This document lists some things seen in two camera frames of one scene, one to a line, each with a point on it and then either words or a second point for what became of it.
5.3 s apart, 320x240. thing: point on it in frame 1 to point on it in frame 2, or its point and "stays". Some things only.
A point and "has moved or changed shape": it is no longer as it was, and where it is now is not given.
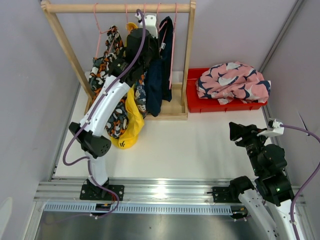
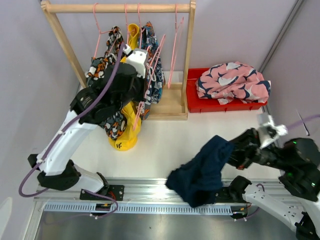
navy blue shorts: [158, 85] to [200, 180]
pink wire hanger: [100, 32] stays
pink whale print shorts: [233, 81] stays
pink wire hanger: [159, 30] to [149, 81]
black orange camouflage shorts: [101, 68] stays
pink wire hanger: [173, 49] has moved or changed shape
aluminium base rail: [58, 190] stays
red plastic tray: [196, 104] stays
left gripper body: [153, 53] to [137, 91]
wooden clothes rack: [177, 108] stays
